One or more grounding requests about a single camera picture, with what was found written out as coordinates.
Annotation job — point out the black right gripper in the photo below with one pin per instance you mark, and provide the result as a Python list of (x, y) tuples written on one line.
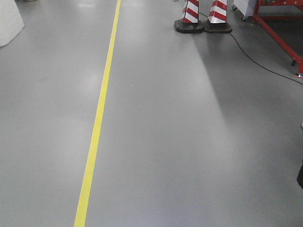
[(300, 177)]

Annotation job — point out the red white traffic cone right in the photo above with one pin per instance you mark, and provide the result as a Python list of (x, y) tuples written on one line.
[(217, 19)]

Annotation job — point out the red white traffic cone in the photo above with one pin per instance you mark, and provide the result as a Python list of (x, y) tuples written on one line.
[(217, 19), (189, 22)]

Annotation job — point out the red white traffic cone left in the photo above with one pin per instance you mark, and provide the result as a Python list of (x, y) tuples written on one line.
[(189, 22)]

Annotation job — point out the red metal frame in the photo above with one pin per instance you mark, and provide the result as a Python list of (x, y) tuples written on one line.
[(286, 28)]

